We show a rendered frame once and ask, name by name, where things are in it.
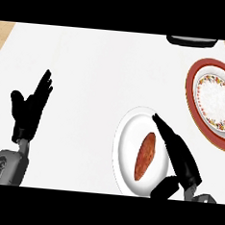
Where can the orange-brown sweet potato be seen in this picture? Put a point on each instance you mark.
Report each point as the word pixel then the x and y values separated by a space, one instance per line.
pixel 145 156

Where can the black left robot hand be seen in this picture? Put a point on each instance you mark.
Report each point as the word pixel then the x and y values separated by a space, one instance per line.
pixel 29 110

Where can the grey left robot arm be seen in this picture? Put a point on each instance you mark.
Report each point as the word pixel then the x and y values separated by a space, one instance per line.
pixel 8 164

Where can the red-rimmed floral plate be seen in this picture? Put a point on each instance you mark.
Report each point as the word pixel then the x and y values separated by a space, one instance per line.
pixel 215 101

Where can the black appliance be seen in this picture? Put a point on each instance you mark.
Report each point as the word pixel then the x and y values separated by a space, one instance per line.
pixel 191 41

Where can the plain white plate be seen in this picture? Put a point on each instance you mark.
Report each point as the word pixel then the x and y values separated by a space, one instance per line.
pixel 131 145

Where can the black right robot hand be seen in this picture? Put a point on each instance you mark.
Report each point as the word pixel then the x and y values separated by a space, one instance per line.
pixel 181 155

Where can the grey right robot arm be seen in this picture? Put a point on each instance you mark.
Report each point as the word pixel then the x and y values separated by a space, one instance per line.
pixel 198 195

